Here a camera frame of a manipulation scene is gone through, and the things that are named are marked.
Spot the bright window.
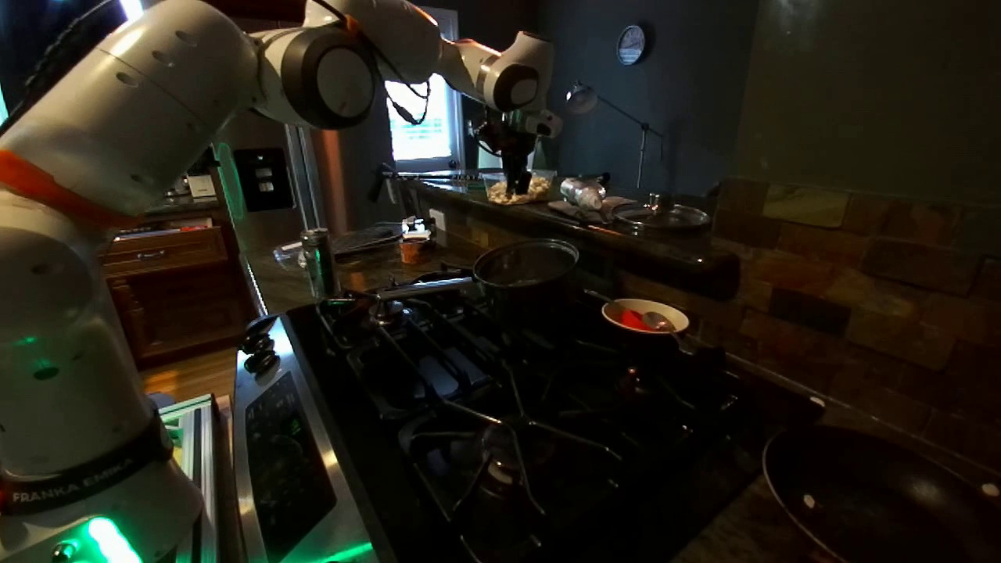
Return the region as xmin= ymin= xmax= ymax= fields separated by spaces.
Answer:
xmin=383 ymin=71 xmax=465 ymax=174

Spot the black stove knob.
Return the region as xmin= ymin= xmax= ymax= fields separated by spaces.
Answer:
xmin=246 ymin=316 xmax=282 ymax=349
xmin=241 ymin=342 xmax=282 ymax=380

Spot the dark green bottle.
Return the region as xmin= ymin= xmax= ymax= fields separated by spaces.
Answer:
xmin=307 ymin=224 xmax=341 ymax=300

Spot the round silver plate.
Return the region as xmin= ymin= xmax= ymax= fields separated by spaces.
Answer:
xmin=612 ymin=199 xmax=714 ymax=234

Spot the stainless steel refrigerator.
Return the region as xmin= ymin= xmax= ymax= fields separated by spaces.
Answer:
xmin=223 ymin=102 xmax=391 ymax=238

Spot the thin desk lamp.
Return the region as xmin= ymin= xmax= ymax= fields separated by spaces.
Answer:
xmin=561 ymin=82 xmax=668 ymax=199

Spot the white bowl with red food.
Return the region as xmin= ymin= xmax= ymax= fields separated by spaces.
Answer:
xmin=597 ymin=293 xmax=695 ymax=337

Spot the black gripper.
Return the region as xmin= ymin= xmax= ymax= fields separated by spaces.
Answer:
xmin=485 ymin=107 xmax=565 ymax=199

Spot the black frying pan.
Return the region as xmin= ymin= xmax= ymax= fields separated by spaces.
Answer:
xmin=761 ymin=420 xmax=1001 ymax=563

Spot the clear glass dish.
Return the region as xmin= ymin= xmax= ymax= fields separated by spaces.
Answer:
xmin=272 ymin=238 xmax=316 ymax=271

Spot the round wall clock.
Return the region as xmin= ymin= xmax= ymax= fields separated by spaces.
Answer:
xmin=617 ymin=22 xmax=649 ymax=69

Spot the steel saucepan with handle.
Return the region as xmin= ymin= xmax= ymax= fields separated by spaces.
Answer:
xmin=373 ymin=234 xmax=583 ymax=308

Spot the wooden drawer cabinet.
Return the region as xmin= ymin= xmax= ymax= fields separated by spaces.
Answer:
xmin=98 ymin=199 xmax=260 ymax=364

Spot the orange strap band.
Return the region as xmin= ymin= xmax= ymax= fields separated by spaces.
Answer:
xmin=0 ymin=146 xmax=120 ymax=228

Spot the black gas stove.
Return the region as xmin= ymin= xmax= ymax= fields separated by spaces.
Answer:
xmin=228 ymin=263 xmax=824 ymax=563

